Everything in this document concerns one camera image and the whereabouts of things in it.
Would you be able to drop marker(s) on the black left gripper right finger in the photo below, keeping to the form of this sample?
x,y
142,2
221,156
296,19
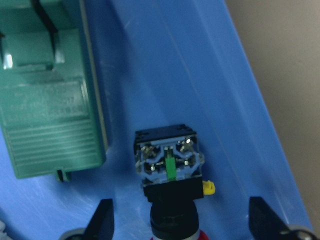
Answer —
x,y
264,223

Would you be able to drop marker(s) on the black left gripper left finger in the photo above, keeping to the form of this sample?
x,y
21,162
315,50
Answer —
x,y
102,224

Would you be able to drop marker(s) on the red emergency stop button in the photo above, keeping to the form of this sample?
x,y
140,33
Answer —
x,y
169,163

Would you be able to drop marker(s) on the white circuit breaker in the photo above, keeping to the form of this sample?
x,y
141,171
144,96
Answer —
x,y
3,235

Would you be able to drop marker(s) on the blue plastic tray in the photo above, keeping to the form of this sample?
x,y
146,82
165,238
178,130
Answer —
x,y
161,63

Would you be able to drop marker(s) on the green electrical switch module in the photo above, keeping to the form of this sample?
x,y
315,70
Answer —
x,y
51,114

